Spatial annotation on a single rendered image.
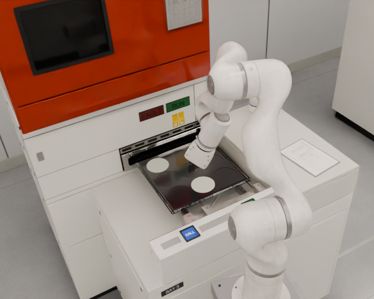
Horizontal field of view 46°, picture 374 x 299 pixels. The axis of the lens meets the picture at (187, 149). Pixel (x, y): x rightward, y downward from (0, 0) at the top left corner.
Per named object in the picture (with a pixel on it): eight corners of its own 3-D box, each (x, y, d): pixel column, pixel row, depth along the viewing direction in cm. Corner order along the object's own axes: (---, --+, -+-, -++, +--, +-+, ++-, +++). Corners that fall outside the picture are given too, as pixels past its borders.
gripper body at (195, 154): (191, 140, 167) (181, 158, 175) (214, 155, 166) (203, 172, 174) (199, 130, 172) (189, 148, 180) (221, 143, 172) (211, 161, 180)
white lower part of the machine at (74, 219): (50, 228, 292) (13, 127, 241) (162, 183, 320) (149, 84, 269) (84, 311, 242) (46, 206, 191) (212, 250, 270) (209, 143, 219)
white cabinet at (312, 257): (117, 295, 249) (89, 189, 199) (259, 227, 282) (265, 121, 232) (168, 400, 204) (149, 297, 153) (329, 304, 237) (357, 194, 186)
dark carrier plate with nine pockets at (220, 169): (138, 163, 198) (138, 162, 198) (205, 138, 210) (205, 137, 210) (173, 210, 174) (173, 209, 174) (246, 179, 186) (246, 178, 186)
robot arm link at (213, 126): (193, 130, 168) (204, 149, 164) (206, 106, 159) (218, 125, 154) (211, 127, 172) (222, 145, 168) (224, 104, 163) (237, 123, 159)
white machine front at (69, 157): (45, 201, 193) (18, 126, 168) (206, 140, 221) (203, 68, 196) (47, 206, 191) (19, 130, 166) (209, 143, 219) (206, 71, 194)
